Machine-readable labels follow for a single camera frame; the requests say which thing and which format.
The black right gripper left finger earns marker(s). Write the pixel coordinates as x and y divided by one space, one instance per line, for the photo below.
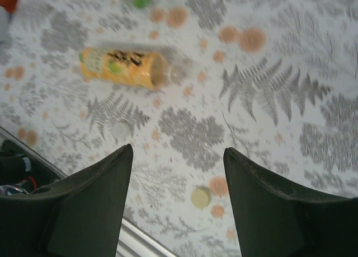
70 212

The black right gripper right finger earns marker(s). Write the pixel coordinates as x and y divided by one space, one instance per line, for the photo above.
279 220

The pale yellow bottle cap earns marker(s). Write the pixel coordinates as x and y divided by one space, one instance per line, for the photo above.
200 197

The white bottle cap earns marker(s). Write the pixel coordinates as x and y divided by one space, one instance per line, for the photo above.
120 130

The yellow label tea bottle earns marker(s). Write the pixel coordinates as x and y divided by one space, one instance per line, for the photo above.
120 66

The aluminium frame rail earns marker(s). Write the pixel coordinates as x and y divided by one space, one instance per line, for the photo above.
134 240

